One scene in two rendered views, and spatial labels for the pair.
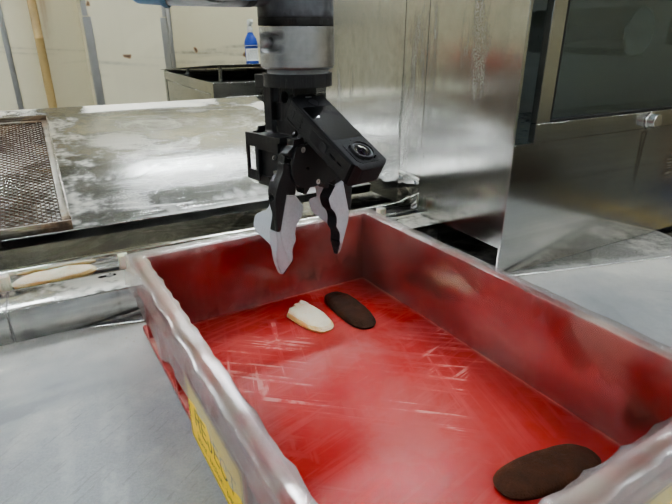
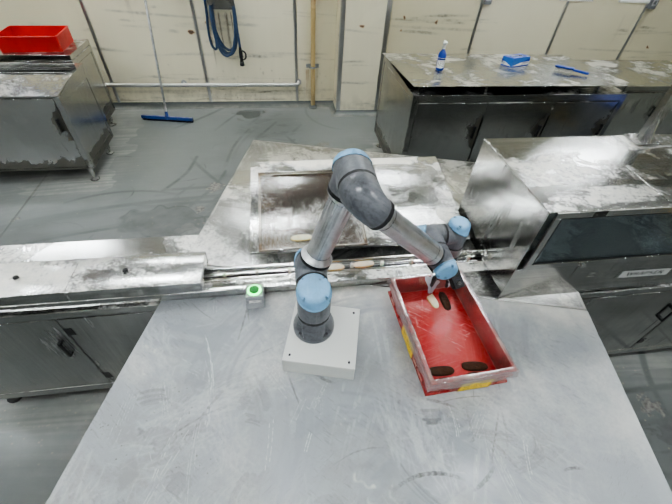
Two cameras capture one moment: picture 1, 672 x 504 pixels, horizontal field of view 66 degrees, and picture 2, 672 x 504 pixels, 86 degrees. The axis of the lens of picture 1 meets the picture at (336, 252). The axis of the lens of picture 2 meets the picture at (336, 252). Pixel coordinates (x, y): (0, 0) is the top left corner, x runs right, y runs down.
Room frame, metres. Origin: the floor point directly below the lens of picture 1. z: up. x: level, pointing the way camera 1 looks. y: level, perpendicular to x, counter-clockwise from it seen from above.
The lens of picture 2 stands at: (-0.49, 0.14, 2.05)
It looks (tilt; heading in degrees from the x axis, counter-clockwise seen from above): 45 degrees down; 18
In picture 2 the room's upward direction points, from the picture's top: 4 degrees clockwise
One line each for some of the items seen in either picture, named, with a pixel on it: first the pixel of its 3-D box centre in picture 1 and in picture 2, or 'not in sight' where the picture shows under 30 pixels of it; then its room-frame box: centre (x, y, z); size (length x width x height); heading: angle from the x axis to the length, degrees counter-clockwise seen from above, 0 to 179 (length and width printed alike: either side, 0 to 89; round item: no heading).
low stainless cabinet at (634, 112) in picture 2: not in sight; (621, 107); (4.65, -1.58, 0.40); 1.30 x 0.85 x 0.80; 119
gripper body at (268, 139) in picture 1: (294, 130); not in sight; (0.57, 0.04, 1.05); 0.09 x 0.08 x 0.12; 44
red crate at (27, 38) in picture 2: not in sight; (35, 38); (2.05, 4.06, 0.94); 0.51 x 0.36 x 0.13; 123
